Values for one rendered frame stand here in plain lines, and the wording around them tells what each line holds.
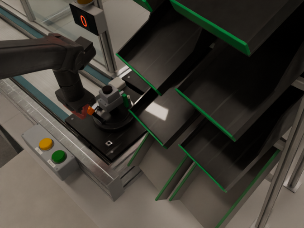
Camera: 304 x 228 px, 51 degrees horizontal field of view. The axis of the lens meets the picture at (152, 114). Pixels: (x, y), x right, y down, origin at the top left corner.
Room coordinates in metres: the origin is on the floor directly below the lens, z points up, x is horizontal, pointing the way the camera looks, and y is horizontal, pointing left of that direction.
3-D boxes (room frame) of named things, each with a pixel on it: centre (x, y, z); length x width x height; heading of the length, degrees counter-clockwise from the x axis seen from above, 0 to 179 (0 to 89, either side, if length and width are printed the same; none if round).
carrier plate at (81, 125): (0.70, 0.12, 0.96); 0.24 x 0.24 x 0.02; 39
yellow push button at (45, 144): (0.63, 0.34, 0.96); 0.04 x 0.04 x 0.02
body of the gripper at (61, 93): (0.63, 0.20, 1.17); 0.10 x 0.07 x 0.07; 39
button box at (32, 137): (0.63, 0.34, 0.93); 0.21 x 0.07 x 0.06; 39
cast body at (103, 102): (0.70, 0.11, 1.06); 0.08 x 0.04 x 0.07; 126
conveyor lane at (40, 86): (0.94, 0.29, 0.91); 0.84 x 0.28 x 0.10; 39
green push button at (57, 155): (0.57, 0.30, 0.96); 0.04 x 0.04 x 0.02
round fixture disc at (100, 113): (0.70, 0.12, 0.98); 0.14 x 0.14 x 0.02
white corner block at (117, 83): (0.83, 0.11, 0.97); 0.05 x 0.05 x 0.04; 39
